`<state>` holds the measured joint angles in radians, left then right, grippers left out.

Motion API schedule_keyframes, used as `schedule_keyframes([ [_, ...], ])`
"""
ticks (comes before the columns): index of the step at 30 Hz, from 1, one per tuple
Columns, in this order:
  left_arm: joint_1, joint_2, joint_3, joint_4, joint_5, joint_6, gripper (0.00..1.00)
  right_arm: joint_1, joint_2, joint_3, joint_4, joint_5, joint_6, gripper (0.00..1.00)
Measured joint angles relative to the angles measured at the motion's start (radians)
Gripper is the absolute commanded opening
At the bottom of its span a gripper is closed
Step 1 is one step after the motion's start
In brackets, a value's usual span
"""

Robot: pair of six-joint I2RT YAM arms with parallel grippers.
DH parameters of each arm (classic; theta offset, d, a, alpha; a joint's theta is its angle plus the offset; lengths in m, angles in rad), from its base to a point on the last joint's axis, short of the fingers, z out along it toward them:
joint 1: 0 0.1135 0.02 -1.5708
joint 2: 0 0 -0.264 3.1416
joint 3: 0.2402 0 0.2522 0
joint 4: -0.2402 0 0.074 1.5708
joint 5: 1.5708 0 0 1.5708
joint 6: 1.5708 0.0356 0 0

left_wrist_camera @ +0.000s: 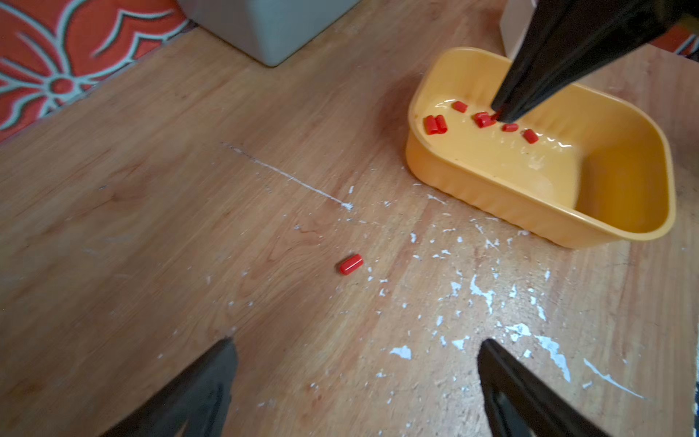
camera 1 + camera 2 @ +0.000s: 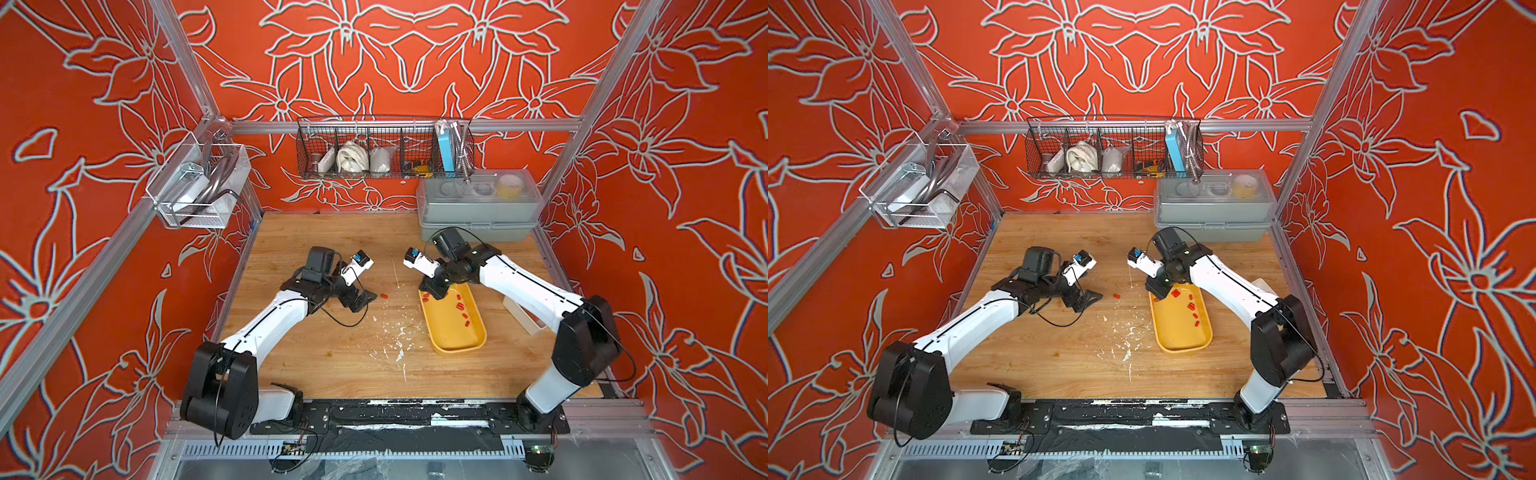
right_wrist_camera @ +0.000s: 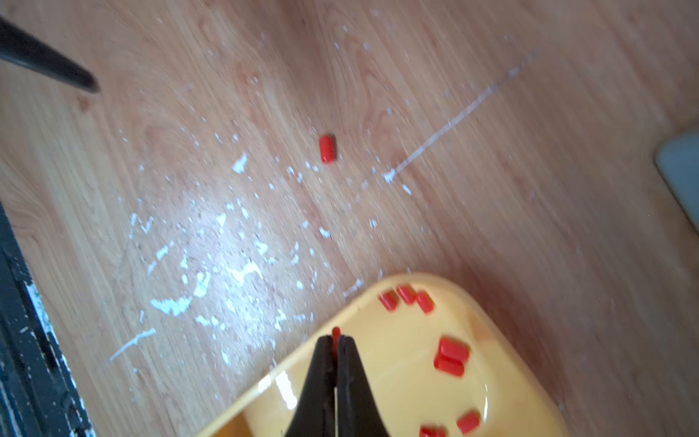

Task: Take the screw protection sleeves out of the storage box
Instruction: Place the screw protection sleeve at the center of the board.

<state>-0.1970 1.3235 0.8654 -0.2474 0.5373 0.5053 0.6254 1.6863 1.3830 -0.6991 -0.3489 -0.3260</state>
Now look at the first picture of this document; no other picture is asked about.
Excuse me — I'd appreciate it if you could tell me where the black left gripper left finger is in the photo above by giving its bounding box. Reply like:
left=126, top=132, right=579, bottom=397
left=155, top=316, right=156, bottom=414
left=104, top=337, right=238, bottom=436

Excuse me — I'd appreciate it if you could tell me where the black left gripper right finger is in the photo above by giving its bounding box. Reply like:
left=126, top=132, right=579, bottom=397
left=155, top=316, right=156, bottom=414
left=477, top=339, right=606, bottom=436

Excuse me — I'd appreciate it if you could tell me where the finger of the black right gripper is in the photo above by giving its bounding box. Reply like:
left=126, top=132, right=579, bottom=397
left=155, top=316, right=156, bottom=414
left=491, top=1, right=688, bottom=123

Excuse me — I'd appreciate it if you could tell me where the small white plastic box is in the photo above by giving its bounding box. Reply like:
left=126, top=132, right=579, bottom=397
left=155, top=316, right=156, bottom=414
left=500, top=0, right=538, bottom=60

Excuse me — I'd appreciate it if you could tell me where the grey plastic storage box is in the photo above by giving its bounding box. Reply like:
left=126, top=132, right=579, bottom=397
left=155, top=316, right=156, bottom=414
left=178, top=0, right=359, bottom=67

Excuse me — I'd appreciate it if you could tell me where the yellow plastic tray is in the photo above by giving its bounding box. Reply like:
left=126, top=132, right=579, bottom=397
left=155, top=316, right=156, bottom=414
left=406, top=47, right=676, bottom=249

